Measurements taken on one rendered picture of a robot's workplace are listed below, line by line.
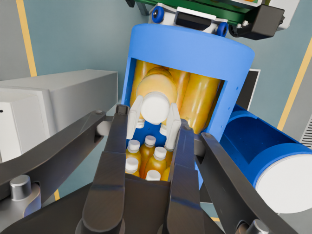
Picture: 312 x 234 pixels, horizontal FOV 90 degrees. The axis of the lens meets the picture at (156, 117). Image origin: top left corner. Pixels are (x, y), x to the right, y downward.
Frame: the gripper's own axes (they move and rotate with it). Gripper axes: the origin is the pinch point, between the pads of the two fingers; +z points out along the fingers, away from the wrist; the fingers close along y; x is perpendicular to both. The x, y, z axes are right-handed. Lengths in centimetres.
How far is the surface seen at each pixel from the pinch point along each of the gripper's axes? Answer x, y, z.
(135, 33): 10.1, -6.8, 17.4
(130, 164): -22.8, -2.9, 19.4
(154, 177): -23.8, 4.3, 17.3
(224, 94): 2.9, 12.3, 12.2
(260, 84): 5, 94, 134
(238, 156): -27, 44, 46
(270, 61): 25, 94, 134
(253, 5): 25.8, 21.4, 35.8
